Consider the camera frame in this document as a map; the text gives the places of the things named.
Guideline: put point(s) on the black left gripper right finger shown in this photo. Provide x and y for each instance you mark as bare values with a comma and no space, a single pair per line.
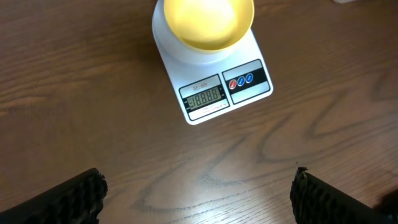
316,202

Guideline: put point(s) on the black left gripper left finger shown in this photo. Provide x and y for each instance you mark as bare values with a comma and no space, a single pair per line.
77,200

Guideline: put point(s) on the white digital kitchen scale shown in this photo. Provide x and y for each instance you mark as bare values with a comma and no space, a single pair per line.
209,85

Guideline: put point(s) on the yellow plastic bowl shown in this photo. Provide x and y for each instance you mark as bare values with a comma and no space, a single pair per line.
209,25

